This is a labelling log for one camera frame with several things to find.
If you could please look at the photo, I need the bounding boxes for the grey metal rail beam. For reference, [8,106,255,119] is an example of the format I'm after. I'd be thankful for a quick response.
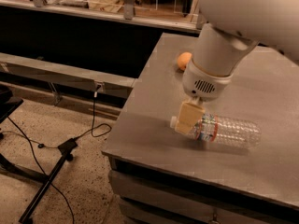
[0,53,135,98]

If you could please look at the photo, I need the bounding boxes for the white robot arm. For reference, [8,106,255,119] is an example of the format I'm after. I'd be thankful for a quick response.
[171,0,299,134]

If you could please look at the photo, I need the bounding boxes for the black metal stand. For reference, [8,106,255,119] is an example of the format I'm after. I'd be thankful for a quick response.
[0,85,78,224]

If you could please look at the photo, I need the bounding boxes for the grey upright post middle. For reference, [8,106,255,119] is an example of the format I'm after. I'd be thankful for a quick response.
[123,0,135,20]

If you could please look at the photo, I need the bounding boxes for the orange fruit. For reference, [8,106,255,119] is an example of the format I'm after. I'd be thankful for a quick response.
[177,52,192,71]

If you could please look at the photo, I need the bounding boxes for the clear plastic water bottle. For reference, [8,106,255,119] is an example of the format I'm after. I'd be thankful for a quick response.
[170,114,261,148]

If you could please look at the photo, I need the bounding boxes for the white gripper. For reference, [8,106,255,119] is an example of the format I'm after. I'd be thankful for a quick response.
[175,60,233,134]

